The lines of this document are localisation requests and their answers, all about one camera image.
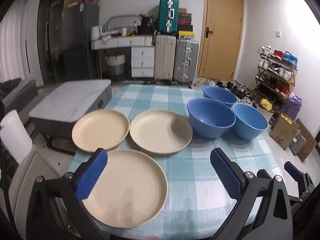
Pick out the white drawer desk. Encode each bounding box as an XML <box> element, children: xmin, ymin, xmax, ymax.
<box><xmin>91</xmin><ymin>35</ymin><xmax>155</xmax><ymax>78</ymax></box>

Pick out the teal checked tablecloth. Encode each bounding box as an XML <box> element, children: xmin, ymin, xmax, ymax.
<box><xmin>67</xmin><ymin>84</ymin><xmax>290</xmax><ymax>240</ymax></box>

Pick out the row of scattered shoes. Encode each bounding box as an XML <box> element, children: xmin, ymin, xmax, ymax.
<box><xmin>194</xmin><ymin>78</ymin><xmax>255</xmax><ymax>105</ymax></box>

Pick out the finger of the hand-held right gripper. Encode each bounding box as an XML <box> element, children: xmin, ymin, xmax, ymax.
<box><xmin>284</xmin><ymin>161</ymin><xmax>316</xmax><ymax>200</ymax></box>

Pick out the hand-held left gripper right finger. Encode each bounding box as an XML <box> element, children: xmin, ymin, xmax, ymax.
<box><xmin>209</xmin><ymin>147</ymin><xmax>294</xmax><ymax>240</ymax></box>

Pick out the grey coffee table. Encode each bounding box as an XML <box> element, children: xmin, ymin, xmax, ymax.
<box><xmin>29</xmin><ymin>79</ymin><xmax>113</xmax><ymax>153</ymax></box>

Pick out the teal suitcase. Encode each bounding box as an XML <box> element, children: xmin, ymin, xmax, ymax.
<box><xmin>158</xmin><ymin>0</ymin><xmax>180</xmax><ymax>35</ymax></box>

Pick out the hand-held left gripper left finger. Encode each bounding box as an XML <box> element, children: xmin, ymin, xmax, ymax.
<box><xmin>26</xmin><ymin>148</ymin><xmax>110</xmax><ymax>240</ymax></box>

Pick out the black bag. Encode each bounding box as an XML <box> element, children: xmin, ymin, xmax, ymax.
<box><xmin>137</xmin><ymin>15</ymin><xmax>158</xmax><ymax>36</ymax></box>

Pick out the wooden door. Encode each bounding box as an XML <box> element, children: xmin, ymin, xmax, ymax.
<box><xmin>197</xmin><ymin>0</ymin><xmax>244</xmax><ymax>81</ymax></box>

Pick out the printed cardboard box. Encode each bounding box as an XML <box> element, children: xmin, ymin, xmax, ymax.
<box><xmin>269</xmin><ymin>112</ymin><xmax>301</xmax><ymax>150</ymax></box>

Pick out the blue bowl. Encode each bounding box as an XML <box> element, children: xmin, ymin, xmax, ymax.
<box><xmin>187</xmin><ymin>98</ymin><xmax>236</xmax><ymax>139</ymax></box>
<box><xmin>232</xmin><ymin>103</ymin><xmax>269</xmax><ymax>140</ymax></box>
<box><xmin>202</xmin><ymin>85</ymin><xmax>238</xmax><ymax>109</ymax></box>

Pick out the white cushion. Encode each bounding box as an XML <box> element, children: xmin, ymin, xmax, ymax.
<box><xmin>0</xmin><ymin>110</ymin><xmax>33</xmax><ymax>165</ymax></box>

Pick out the stack of dark shoe boxes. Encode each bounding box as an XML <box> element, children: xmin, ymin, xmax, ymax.
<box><xmin>177</xmin><ymin>7</ymin><xmax>195</xmax><ymax>40</ymax></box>

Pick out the beige plate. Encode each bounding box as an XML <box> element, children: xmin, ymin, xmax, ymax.
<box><xmin>129</xmin><ymin>110</ymin><xmax>193</xmax><ymax>157</ymax></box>
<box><xmin>80</xmin><ymin>149</ymin><xmax>168</xmax><ymax>228</ymax></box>
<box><xmin>72</xmin><ymin>109</ymin><xmax>130</xmax><ymax>153</ymax></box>

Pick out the arched mirror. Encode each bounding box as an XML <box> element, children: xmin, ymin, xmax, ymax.
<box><xmin>107</xmin><ymin>14</ymin><xmax>142</xmax><ymax>30</ymax></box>

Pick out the dark glass wardrobe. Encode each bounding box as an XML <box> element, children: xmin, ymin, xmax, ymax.
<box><xmin>37</xmin><ymin>0</ymin><xmax>69</xmax><ymax>85</ymax></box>

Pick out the woven laundry basket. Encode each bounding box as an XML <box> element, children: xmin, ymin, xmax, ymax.
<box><xmin>105</xmin><ymin>52</ymin><xmax>126</xmax><ymax>82</ymax></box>

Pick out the purple bag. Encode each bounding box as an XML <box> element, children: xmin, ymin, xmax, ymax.
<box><xmin>281</xmin><ymin>94</ymin><xmax>303</xmax><ymax>123</ymax></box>

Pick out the grey sofa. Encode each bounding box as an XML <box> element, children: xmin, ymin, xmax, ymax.
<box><xmin>0</xmin><ymin>78</ymin><xmax>38</xmax><ymax>110</ymax></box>

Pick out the silver suitcase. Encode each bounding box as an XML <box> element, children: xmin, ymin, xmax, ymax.
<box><xmin>173</xmin><ymin>39</ymin><xmax>200</xmax><ymax>85</ymax></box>

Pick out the beige suitcase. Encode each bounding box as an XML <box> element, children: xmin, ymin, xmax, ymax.
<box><xmin>153</xmin><ymin>34</ymin><xmax>177</xmax><ymax>83</ymax></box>

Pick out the dark grey fridge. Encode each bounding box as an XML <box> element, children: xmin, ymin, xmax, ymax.
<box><xmin>62</xmin><ymin>2</ymin><xmax>100</xmax><ymax>80</ymax></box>

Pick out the metal shoe rack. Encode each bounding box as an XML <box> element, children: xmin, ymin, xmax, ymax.
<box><xmin>252</xmin><ymin>45</ymin><xmax>298</xmax><ymax>113</ymax></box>

